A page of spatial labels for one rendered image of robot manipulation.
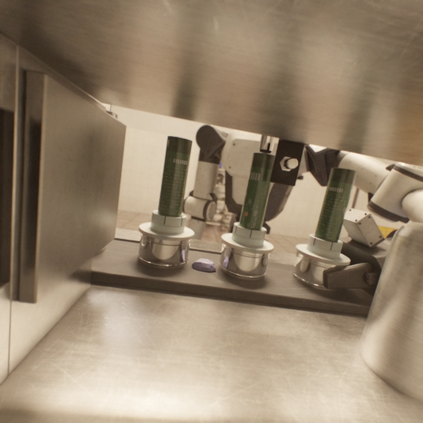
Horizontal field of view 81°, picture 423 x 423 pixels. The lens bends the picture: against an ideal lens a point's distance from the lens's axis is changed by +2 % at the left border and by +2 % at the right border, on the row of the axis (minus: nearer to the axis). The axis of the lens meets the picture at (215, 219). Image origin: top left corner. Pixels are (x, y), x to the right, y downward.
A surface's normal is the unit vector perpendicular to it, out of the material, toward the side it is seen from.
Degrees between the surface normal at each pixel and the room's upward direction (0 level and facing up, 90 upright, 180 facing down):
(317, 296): 0
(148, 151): 90
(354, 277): 90
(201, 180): 91
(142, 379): 0
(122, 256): 0
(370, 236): 90
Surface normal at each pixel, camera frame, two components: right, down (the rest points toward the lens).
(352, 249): -0.99, 0.10
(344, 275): 0.07, 0.19
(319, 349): 0.17, -0.97
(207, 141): -0.41, 0.11
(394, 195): -0.68, 0.14
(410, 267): -0.93, -0.11
